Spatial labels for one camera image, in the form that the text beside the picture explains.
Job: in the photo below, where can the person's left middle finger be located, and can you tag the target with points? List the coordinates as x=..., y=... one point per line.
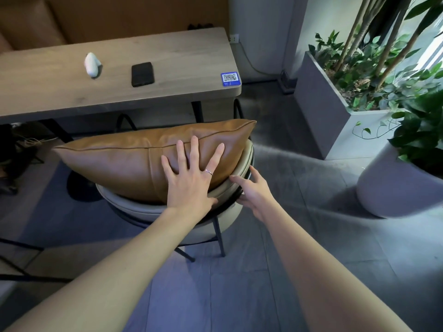
x=194, y=152

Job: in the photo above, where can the brown leather pillow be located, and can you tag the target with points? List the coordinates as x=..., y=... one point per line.
x=131, y=159

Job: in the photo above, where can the person's right thumb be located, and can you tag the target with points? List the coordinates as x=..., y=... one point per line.
x=255, y=173

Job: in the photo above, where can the tall green leafy plant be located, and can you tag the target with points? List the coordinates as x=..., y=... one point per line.
x=370, y=55

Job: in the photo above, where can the black power adapter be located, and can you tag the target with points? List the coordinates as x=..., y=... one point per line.
x=287, y=82

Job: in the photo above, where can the green bushy potted plant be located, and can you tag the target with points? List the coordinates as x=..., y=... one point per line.
x=422, y=131

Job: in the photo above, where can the black smartphone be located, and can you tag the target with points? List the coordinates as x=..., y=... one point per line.
x=142, y=74

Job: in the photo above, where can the person's right hand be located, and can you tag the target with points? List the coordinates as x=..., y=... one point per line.
x=258, y=198

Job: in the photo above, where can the person's left hand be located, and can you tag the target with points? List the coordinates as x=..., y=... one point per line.
x=188, y=190

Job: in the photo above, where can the white round plant pot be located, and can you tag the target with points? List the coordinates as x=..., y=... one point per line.
x=391, y=186

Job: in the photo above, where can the brown leather sofa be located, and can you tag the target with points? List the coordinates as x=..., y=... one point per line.
x=103, y=17

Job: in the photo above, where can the white oval case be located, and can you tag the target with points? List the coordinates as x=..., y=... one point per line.
x=92, y=65

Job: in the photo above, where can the grey rectangular planter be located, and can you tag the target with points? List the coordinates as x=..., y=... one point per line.
x=325, y=114

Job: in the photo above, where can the black metal table leg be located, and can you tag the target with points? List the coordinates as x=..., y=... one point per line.
x=57, y=130
x=197, y=111

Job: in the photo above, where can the beige chair with black frame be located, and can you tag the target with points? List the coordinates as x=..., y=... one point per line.
x=145, y=212

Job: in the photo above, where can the person's left thumb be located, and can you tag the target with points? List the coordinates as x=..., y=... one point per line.
x=211, y=201

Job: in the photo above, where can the white wall socket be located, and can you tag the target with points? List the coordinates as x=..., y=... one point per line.
x=234, y=38

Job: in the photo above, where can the blue code sticker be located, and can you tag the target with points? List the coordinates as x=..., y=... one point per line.
x=230, y=79

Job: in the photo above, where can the black metal floor frame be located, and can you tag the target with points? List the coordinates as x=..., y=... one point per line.
x=31, y=278

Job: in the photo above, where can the person's left little finger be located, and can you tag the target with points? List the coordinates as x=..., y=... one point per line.
x=168, y=165

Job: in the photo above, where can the person's left forearm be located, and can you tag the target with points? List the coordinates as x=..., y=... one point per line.
x=103, y=273

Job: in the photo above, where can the person's right forearm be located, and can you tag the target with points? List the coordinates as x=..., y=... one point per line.
x=322, y=273

